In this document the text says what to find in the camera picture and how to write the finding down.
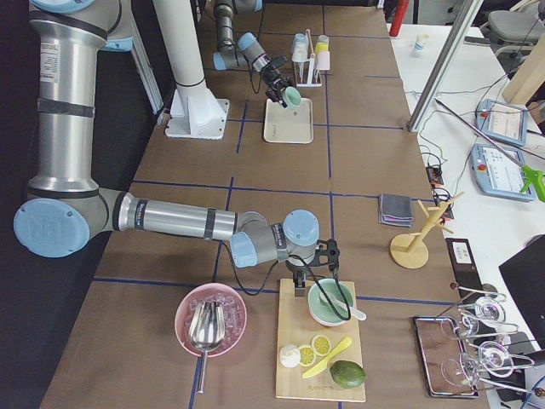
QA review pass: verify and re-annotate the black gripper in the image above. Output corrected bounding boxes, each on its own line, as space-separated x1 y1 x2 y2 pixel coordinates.
285 239 340 297
255 54 295 108

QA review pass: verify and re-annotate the green cup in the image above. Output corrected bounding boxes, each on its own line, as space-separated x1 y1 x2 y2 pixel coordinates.
282 86 301 109

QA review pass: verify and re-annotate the beige rabbit tray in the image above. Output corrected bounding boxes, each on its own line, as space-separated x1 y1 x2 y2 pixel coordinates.
263 98 313 144

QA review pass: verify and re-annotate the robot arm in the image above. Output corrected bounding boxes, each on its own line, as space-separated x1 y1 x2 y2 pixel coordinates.
13 1 340 296
211 0 301 109

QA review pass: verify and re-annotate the beige cup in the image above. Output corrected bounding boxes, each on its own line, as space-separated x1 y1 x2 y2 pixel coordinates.
291 42 307 63

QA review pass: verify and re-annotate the pink cup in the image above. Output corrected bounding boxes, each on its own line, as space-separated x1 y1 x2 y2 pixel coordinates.
315 50 330 72

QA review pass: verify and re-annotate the blue cup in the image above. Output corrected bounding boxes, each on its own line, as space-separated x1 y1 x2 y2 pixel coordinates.
292 33 307 46

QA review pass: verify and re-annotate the yellow cup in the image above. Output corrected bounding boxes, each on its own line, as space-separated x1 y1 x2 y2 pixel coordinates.
314 42 329 55

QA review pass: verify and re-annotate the white paper cup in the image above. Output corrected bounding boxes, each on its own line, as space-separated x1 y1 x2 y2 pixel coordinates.
412 33 429 56

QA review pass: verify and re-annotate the green bowl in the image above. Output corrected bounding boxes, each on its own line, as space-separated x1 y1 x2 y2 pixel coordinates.
307 279 355 326

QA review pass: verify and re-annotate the wooden cutting board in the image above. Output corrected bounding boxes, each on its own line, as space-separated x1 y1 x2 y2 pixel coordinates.
274 278 367 403

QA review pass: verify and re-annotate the lemon slice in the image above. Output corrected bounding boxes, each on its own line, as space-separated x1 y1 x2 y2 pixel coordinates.
298 344 317 367
311 334 332 356

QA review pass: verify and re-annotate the white plastic spoon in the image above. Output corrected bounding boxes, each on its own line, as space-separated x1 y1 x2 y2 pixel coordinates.
319 291 367 320

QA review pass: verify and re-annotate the pink ice bowl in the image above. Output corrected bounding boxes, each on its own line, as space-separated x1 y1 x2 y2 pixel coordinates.
174 284 249 358

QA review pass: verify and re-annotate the white egg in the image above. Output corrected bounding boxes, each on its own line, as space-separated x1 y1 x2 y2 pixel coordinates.
278 344 301 368

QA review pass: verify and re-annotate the yellow plastic knife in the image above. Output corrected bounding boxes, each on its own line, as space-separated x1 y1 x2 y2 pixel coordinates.
301 337 353 379

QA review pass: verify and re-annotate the metal ice scoop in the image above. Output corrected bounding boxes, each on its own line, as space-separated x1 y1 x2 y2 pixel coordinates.
188 301 226 394

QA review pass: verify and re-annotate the green avocado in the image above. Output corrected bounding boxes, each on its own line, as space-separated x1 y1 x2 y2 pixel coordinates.
330 360 367 389

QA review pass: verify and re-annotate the wooden mug tree stand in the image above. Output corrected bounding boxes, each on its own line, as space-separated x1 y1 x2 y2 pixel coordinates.
389 192 464 269

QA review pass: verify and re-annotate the grey folded cloth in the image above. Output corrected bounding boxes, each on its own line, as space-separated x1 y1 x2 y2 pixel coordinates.
378 193 414 228

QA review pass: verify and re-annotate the black box with label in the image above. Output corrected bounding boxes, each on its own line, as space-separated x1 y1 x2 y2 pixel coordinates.
445 238 482 290

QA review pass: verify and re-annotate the wine glass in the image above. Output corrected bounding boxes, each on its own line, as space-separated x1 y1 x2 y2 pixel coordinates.
440 341 535 388
440 295 519 341

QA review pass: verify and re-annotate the upper teach pendant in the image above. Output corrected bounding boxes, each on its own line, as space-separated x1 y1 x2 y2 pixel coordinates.
475 99 529 147

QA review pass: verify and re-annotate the teach pendant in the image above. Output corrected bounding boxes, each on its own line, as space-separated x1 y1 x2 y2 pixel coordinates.
471 143 536 202
475 99 529 147

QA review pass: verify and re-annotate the lower teach pendant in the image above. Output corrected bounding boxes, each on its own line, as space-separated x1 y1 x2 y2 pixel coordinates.
471 143 536 202

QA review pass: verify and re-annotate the office chair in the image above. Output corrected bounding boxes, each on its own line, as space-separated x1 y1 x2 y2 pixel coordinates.
480 1 544 57

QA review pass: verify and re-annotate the white wire cup rack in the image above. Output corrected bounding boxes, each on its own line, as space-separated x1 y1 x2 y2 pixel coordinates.
291 29 322 88

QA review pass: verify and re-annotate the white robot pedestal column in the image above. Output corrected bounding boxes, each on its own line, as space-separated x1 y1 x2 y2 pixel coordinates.
153 0 230 140

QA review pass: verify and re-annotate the aluminium frame post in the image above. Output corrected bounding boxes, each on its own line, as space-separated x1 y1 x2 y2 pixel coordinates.
407 0 483 132

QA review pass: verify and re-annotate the green handled grabber stick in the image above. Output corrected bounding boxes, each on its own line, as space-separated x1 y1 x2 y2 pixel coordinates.
434 98 545 202

